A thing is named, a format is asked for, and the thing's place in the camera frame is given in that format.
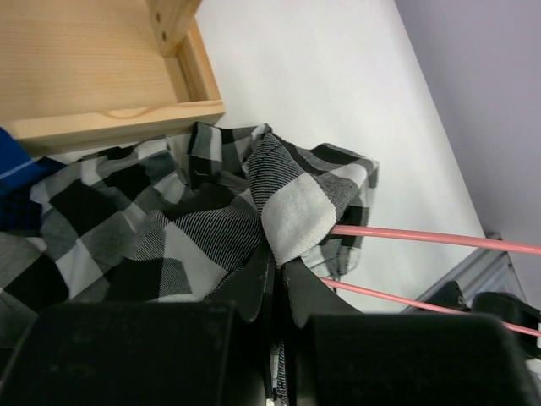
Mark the blue plaid shirt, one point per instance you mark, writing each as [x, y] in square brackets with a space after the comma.
[19, 173]

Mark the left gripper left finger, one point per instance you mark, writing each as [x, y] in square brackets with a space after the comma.
[216, 351]

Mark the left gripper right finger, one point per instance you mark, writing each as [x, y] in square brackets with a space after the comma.
[337, 355]

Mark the black white checkered shirt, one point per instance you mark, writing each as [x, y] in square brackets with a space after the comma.
[124, 224]

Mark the pink wire hanger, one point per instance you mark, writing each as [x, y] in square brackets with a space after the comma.
[408, 268]

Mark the wooden clothes rack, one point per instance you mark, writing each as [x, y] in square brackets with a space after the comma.
[83, 74]

